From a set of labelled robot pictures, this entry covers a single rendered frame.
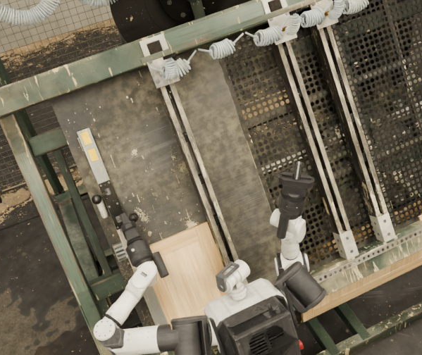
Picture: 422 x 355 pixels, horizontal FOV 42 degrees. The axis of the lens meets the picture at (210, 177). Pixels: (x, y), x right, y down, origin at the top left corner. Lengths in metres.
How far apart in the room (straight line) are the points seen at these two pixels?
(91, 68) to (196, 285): 1.00
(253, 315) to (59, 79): 1.11
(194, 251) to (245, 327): 0.64
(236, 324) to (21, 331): 2.29
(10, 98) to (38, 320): 2.05
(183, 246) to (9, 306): 1.97
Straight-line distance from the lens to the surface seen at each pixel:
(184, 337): 1.90
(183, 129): 2.28
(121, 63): 2.19
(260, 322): 1.82
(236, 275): 1.90
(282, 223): 2.01
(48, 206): 2.24
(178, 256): 2.36
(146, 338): 1.94
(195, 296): 2.43
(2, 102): 2.18
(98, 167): 2.24
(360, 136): 2.53
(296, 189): 1.97
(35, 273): 4.17
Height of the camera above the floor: 2.95
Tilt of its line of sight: 42 degrees down
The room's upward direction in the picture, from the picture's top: 12 degrees counter-clockwise
